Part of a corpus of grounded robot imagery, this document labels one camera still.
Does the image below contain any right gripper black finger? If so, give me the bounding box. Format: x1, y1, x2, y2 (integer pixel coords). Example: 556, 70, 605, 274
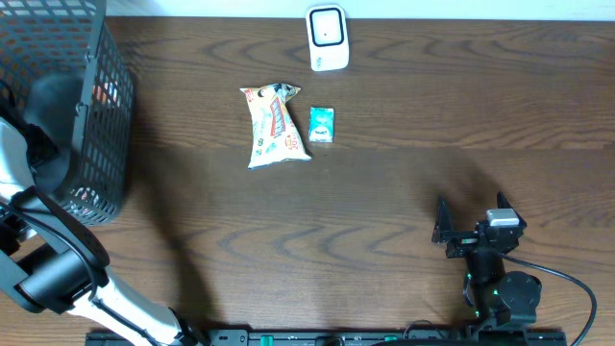
497, 191, 512, 209
431, 198, 455, 243

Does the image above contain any teal tissue pack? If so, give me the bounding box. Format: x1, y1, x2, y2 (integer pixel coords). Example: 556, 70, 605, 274
308, 107, 334, 143

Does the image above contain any yellow wet wipes pack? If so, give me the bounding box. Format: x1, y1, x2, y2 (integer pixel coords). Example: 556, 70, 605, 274
240, 83, 311, 169

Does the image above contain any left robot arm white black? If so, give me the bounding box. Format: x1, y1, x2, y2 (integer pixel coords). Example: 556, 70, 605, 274
1, 86, 210, 345

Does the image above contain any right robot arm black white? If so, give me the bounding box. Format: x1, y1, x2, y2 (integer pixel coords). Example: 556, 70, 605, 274
431, 192, 542, 329

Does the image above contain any black mesh plastic basket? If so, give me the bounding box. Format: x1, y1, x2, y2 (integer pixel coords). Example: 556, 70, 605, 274
1, 0, 134, 226

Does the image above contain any black cable right side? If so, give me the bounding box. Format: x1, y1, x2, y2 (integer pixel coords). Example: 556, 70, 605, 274
499, 252, 599, 346

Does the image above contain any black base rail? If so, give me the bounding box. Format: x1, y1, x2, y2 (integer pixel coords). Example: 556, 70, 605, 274
86, 328, 568, 346

